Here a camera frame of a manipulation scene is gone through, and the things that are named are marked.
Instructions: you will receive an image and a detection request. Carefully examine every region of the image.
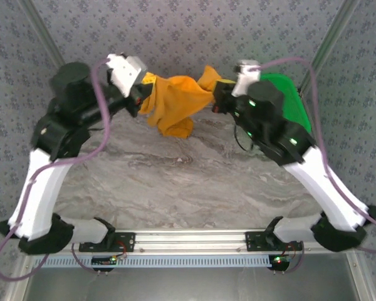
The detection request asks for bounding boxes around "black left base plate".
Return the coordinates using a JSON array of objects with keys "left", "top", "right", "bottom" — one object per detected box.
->
[{"left": 78, "top": 231, "right": 136, "bottom": 253}]

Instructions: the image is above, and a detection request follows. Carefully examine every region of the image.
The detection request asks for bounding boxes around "controller board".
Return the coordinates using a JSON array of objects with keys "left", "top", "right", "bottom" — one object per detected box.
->
[
  {"left": 91, "top": 256, "right": 117, "bottom": 271},
  {"left": 268, "top": 254, "right": 291, "bottom": 271}
]

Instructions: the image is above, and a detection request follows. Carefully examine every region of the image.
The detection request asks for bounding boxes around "aluminium frame post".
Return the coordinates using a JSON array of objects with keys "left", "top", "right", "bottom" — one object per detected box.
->
[
  {"left": 18, "top": 0, "right": 65, "bottom": 66},
  {"left": 300, "top": 0, "right": 361, "bottom": 94}
]

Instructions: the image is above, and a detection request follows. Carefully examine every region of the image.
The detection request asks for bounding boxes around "slotted grey cable duct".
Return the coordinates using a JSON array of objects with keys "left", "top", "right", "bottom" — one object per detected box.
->
[{"left": 34, "top": 254, "right": 275, "bottom": 269}]

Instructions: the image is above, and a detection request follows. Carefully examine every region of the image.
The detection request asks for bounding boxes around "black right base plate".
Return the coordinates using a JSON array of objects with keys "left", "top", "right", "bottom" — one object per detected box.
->
[{"left": 244, "top": 231, "right": 303, "bottom": 252}]

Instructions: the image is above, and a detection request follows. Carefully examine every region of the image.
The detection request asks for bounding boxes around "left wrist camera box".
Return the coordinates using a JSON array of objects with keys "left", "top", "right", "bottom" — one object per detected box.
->
[{"left": 107, "top": 53, "right": 149, "bottom": 97}]

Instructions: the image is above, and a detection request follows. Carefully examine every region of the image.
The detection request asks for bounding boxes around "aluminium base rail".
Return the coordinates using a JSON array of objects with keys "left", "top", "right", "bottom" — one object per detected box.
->
[{"left": 68, "top": 230, "right": 305, "bottom": 254}]

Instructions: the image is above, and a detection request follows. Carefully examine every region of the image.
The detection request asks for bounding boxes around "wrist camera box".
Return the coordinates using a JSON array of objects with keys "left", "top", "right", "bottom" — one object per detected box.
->
[
  {"left": 107, "top": 53, "right": 149, "bottom": 97},
  {"left": 231, "top": 59, "right": 261, "bottom": 97}
]

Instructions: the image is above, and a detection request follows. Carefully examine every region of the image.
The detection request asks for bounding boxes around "green plastic basket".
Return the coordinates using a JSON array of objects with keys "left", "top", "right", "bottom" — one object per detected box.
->
[{"left": 259, "top": 72, "right": 313, "bottom": 132}]

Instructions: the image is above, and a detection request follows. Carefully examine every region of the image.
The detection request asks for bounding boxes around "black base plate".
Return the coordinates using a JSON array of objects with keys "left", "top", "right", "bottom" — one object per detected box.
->
[
  {"left": 244, "top": 231, "right": 303, "bottom": 252},
  {"left": 78, "top": 231, "right": 136, "bottom": 253}
]

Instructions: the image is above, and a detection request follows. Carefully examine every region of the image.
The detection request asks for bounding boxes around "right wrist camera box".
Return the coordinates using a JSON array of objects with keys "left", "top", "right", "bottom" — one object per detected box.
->
[{"left": 231, "top": 59, "right": 261, "bottom": 97}]

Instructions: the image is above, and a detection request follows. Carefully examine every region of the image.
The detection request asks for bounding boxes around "right controller board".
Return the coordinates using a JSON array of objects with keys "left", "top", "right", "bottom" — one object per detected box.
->
[{"left": 268, "top": 254, "right": 291, "bottom": 271}]

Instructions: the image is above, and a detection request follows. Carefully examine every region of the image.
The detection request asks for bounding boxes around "left controller board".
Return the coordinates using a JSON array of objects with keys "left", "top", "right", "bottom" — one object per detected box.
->
[{"left": 91, "top": 256, "right": 117, "bottom": 271}]

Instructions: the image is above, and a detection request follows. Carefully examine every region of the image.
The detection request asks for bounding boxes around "orange t-shirt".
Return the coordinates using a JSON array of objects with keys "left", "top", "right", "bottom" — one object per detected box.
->
[{"left": 138, "top": 65, "right": 223, "bottom": 139}]

